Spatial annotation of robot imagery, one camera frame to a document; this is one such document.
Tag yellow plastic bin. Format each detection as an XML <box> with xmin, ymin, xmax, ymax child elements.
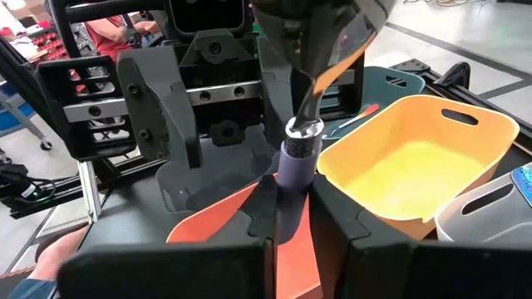
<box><xmin>316</xmin><ymin>94</ymin><xmax>521</xmax><ymax>242</ymax></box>

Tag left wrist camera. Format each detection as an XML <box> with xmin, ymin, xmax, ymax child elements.
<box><xmin>165</xmin><ymin>0</ymin><xmax>250</xmax><ymax>39</ymax></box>

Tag blue-grey plastic bin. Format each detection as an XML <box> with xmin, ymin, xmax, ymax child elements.
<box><xmin>322</xmin><ymin>65</ymin><xmax>427</xmax><ymax>140</ymax></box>

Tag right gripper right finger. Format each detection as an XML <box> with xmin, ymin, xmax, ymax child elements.
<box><xmin>309</xmin><ymin>173</ymin><xmax>532</xmax><ymax>299</ymax></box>

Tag orange handled silver utensil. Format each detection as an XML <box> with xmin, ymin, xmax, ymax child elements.
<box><xmin>330</xmin><ymin>102</ymin><xmax>382</xmax><ymax>137</ymax></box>

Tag silver spoon lilac handle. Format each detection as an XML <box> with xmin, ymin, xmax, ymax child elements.
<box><xmin>251</xmin><ymin>0</ymin><xmax>396</xmax><ymax>246</ymax></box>

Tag clear plastic bin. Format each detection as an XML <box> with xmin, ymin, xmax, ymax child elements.
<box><xmin>434</xmin><ymin>162</ymin><xmax>532</xmax><ymax>245</ymax></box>

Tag red storage bins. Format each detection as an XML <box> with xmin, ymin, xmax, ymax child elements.
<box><xmin>0</xmin><ymin>25</ymin><xmax>84</xmax><ymax>63</ymax></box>

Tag silver metal bracket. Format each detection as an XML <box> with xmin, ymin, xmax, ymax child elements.
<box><xmin>77</xmin><ymin>160</ymin><xmax>103</xmax><ymax>224</ymax></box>

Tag black frame clamp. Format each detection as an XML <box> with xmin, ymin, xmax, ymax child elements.
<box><xmin>433</xmin><ymin>61</ymin><xmax>471</xmax><ymax>91</ymax></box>

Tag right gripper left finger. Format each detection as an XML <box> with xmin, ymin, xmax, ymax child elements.
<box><xmin>57</xmin><ymin>174</ymin><xmax>278</xmax><ymax>299</ymax></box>

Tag orange plastic bin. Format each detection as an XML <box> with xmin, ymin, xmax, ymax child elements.
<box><xmin>165</xmin><ymin>172</ymin><xmax>324</xmax><ymax>299</ymax></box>

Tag person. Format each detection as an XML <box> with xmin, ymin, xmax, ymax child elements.
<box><xmin>6</xmin><ymin>225</ymin><xmax>91</xmax><ymax>299</ymax></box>
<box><xmin>84</xmin><ymin>14</ymin><xmax>162</xmax><ymax>62</ymax></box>

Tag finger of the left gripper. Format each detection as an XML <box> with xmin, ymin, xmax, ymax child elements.
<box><xmin>116</xmin><ymin>43</ymin><xmax>204</xmax><ymax>169</ymax></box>
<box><xmin>256</xmin><ymin>36</ymin><xmax>295</xmax><ymax>150</ymax></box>

